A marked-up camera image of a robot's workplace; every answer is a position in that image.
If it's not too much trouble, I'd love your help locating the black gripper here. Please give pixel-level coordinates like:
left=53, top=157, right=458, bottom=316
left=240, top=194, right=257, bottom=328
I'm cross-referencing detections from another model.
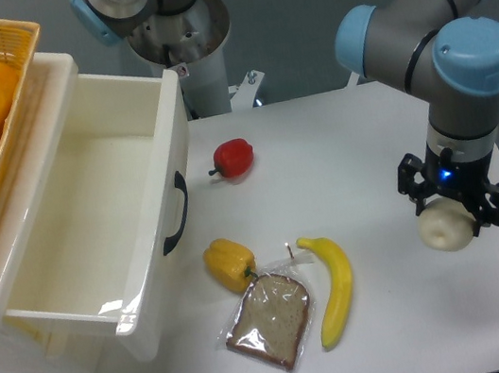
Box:
left=397, top=150, right=499, bottom=238

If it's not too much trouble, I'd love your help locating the pale white pear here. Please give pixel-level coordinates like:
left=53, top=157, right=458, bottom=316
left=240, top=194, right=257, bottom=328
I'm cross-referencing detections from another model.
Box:
left=418, top=197, right=476, bottom=252

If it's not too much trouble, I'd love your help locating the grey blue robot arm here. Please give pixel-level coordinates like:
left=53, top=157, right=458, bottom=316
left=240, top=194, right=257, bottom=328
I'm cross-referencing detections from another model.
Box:
left=70, top=0, right=499, bottom=251

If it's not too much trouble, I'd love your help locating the open white plastic drawer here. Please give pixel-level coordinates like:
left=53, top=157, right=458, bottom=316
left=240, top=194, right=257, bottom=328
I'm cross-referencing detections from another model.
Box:
left=5, top=71, right=189, bottom=365

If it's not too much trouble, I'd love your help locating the white drawer cabinet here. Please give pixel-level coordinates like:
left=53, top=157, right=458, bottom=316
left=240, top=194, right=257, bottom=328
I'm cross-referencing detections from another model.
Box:
left=0, top=53, right=102, bottom=373

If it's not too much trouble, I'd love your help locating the yellow banana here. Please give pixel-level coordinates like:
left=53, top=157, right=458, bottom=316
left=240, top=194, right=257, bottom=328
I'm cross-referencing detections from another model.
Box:
left=296, top=237, right=353, bottom=350

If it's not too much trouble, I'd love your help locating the red bell pepper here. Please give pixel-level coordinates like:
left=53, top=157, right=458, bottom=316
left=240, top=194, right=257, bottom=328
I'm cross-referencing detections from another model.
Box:
left=209, top=138, right=254, bottom=178

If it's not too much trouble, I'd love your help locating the bagged slice of bread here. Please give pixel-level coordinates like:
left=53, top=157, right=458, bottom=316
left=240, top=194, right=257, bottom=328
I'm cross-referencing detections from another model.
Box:
left=216, top=243, right=316, bottom=373

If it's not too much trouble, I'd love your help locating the yellow bell pepper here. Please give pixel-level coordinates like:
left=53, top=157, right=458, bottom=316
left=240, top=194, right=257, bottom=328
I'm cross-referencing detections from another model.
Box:
left=202, top=238, right=257, bottom=294

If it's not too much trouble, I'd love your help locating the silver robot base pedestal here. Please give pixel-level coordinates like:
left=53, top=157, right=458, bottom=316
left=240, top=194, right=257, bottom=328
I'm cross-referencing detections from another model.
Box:
left=121, top=0, right=266, bottom=129

